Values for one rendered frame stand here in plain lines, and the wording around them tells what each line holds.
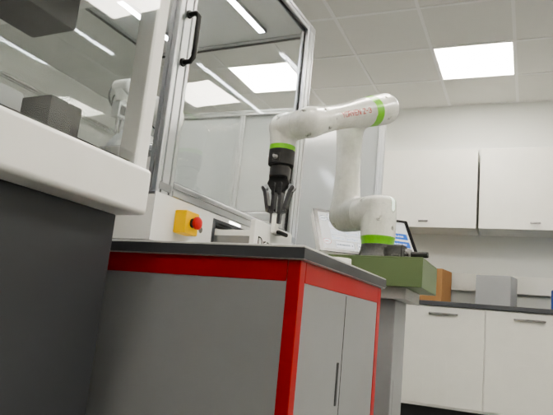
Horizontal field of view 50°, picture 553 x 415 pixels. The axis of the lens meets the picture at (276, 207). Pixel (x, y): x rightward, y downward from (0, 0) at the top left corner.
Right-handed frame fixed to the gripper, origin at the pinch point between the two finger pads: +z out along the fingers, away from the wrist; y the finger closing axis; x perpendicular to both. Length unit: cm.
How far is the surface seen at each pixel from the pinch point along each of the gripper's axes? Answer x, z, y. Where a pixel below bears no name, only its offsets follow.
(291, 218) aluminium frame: 51, -12, -18
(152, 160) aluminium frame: -43.9, -10.3, -20.7
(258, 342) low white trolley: -68, 38, 33
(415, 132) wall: 365, -161, -42
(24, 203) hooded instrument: -104, 16, 0
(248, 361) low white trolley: -68, 42, 31
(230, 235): -9.5, 5.8, -11.8
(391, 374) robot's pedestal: 24, 46, 37
